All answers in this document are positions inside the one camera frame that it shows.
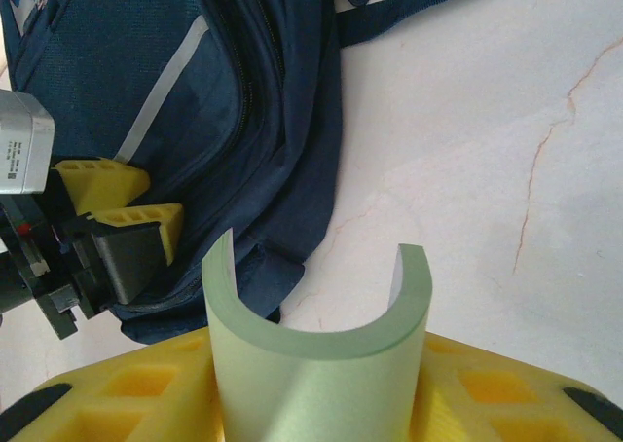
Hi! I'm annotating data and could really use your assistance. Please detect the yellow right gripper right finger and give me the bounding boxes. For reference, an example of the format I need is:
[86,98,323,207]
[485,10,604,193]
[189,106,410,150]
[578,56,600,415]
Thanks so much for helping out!
[408,332,623,442]

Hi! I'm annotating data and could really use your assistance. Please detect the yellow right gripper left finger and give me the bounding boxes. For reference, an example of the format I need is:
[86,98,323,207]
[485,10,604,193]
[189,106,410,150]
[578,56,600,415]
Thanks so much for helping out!
[0,327,225,442]

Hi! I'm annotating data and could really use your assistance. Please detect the navy blue backpack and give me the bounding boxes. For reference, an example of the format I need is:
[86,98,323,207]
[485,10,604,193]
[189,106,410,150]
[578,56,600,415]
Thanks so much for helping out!
[0,0,517,349]

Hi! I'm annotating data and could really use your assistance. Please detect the light green sticky note pad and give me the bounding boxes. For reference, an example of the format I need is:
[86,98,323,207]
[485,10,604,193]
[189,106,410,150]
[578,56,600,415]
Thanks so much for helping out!
[201,230,434,442]

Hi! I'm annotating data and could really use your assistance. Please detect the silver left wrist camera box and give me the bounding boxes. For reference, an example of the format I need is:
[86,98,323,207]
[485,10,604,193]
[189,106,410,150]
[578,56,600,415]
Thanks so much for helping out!
[0,89,55,196]

